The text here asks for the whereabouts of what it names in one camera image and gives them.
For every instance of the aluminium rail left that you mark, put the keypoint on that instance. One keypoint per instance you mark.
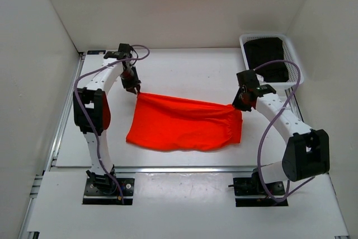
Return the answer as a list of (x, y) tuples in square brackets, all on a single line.
[(56, 140)]

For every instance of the orange shorts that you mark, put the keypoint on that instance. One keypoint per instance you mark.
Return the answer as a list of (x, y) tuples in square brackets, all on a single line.
[(165, 123)]

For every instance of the white plastic basket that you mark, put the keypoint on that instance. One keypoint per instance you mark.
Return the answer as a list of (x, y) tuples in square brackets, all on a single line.
[(290, 60)]

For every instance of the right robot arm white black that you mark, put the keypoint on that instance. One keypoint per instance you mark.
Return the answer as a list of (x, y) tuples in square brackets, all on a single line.
[(307, 150)]

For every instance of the small dark label sticker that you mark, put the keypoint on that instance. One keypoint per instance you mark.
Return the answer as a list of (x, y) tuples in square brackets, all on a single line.
[(96, 52)]

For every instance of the aluminium rail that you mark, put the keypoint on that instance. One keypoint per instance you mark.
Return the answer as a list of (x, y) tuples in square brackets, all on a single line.
[(293, 103), (182, 169), (56, 140)]

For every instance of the aluminium rail right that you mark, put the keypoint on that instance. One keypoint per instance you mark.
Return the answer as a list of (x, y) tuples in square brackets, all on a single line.
[(293, 103)]

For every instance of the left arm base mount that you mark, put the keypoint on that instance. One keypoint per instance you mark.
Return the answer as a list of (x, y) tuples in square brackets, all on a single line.
[(102, 190)]

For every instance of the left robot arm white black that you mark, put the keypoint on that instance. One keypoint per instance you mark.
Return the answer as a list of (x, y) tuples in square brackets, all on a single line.
[(92, 113)]

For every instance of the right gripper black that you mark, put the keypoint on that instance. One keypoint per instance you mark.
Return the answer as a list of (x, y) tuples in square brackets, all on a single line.
[(238, 105)]

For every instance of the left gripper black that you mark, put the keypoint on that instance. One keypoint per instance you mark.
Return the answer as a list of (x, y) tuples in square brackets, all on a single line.
[(135, 83)]

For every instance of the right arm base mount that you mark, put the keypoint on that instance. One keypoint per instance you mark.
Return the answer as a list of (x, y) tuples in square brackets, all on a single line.
[(249, 193)]

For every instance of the aluminium rail front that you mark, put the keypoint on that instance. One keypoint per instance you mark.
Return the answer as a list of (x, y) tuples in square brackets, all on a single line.
[(182, 169)]

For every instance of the black shorts in basket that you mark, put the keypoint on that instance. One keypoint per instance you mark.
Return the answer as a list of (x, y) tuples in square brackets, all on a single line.
[(261, 51)]

